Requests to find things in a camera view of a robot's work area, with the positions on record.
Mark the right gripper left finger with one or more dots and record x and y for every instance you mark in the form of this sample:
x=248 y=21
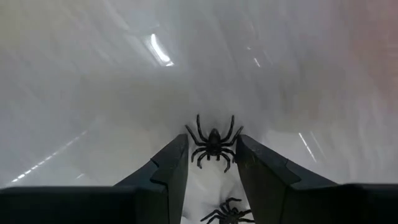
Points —
x=168 y=180

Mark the black plastic spider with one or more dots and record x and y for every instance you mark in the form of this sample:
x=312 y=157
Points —
x=214 y=141
x=228 y=214

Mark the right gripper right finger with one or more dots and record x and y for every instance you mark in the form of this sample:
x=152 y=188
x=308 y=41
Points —
x=264 y=180

